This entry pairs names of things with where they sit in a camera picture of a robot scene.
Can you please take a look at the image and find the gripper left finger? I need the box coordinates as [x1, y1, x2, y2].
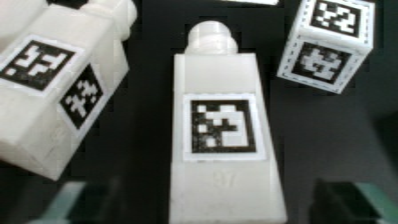
[27, 178, 121, 224]

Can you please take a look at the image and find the white chair leg right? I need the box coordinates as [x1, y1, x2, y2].
[278, 0, 375, 94]

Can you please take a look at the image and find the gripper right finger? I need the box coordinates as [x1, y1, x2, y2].
[312, 179, 398, 224]

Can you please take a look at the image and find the white chair leg with tag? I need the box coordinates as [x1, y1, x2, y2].
[169, 21, 288, 224]

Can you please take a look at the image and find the white chair leg left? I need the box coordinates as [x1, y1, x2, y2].
[0, 0, 137, 179]

